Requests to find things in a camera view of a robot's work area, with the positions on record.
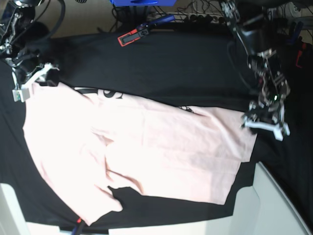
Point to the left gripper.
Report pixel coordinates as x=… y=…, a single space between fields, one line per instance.
x=268 y=112

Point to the orange black clamp, blue handles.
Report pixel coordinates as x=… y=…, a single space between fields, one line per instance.
x=143 y=30

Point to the white power strip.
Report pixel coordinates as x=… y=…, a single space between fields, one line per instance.
x=204 y=19

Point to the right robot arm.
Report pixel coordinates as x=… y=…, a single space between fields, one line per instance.
x=16 y=18

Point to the light pink T-shirt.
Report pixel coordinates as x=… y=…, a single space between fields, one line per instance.
x=85 y=144

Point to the orange clamp at right edge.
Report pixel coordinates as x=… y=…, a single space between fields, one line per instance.
x=299 y=55

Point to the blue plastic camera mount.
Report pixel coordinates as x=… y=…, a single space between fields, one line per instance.
x=143 y=2

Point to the blue clamp at front edge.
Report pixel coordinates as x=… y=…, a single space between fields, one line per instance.
x=78 y=229

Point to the blue clamp handle right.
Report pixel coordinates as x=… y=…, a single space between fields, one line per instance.
x=294 y=32

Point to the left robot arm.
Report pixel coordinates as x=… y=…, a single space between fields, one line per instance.
x=251 y=25

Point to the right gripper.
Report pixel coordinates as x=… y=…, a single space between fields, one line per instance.
x=27 y=68

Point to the black table cloth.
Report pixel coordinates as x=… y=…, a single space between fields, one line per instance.
x=174 y=68

